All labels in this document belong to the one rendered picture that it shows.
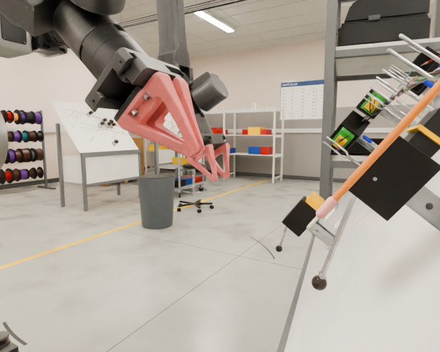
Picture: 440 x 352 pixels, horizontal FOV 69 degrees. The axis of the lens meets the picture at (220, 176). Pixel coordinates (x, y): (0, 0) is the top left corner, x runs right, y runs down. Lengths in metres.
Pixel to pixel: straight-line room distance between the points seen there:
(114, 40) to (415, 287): 0.34
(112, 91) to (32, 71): 8.11
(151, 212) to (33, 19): 3.59
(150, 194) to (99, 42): 3.53
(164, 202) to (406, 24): 3.11
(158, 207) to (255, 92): 5.50
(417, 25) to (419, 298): 1.20
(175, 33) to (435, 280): 0.68
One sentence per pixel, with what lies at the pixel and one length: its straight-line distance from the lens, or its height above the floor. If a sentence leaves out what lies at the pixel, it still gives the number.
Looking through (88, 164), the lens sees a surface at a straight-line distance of 5.13.
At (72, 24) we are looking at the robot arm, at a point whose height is 1.25.
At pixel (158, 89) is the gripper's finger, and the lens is 0.31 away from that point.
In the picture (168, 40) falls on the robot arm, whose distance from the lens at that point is 0.79.
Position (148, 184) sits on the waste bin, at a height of 0.55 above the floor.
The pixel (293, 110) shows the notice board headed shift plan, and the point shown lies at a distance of 8.24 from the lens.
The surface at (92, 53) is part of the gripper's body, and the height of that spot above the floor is 1.22.
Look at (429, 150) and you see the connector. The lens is 0.29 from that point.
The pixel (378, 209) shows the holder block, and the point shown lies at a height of 1.08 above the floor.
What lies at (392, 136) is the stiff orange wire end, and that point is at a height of 1.14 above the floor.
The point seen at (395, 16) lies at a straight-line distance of 1.42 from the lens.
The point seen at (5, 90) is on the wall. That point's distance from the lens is 8.10.
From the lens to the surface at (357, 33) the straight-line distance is 1.39.
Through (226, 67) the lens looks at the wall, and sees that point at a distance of 9.19.
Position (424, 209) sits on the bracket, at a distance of 0.30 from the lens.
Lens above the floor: 1.14
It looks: 8 degrees down
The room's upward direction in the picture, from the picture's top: straight up
